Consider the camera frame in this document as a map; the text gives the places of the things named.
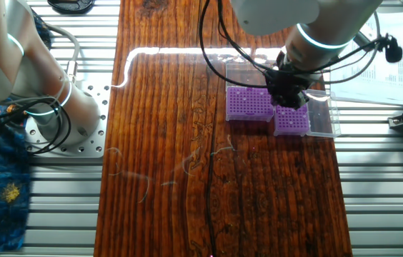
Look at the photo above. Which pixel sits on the silver perforated base plate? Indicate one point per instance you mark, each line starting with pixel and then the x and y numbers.
pixel 94 148

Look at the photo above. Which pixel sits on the white printed paper sheet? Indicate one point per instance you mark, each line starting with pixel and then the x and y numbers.
pixel 383 82

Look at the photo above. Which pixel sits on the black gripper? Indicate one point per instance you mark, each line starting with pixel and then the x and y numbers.
pixel 287 82

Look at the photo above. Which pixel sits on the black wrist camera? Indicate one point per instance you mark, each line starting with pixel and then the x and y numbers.
pixel 393 51

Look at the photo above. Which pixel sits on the purple pipette tip box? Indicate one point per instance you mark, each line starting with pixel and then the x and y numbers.
pixel 287 130
pixel 248 107

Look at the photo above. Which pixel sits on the black C-clamp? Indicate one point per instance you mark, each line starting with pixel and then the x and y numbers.
pixel 71 6

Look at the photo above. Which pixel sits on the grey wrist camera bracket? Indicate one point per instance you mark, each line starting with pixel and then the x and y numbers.
pixel 367 39

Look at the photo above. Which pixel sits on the brown wooden board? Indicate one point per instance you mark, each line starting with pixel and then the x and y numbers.
pixel 169 178

